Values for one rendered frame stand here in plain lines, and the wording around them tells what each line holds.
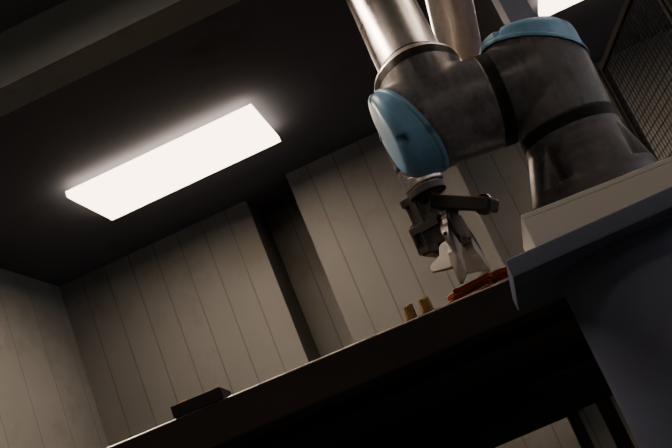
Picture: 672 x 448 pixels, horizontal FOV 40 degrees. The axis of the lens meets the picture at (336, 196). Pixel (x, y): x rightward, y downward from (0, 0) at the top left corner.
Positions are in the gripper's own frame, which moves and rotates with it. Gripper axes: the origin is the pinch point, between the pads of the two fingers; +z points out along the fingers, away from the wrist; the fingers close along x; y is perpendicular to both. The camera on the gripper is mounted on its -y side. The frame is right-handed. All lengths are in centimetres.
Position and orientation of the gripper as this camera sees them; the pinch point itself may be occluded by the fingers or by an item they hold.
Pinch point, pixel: (481, 283)
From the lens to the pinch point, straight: 164.9
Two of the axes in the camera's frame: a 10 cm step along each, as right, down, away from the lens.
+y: -7.9, 4.7, 3.9
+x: -4.9, -1.0, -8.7
